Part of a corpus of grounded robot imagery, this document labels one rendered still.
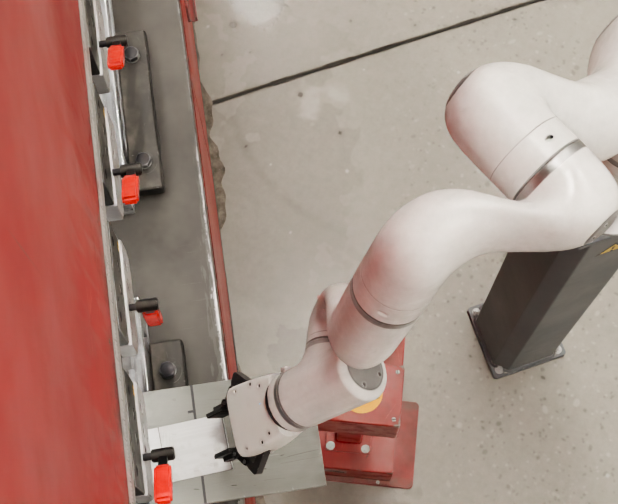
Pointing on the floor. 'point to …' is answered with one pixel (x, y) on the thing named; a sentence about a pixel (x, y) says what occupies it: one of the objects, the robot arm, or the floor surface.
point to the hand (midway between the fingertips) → (224, 433)
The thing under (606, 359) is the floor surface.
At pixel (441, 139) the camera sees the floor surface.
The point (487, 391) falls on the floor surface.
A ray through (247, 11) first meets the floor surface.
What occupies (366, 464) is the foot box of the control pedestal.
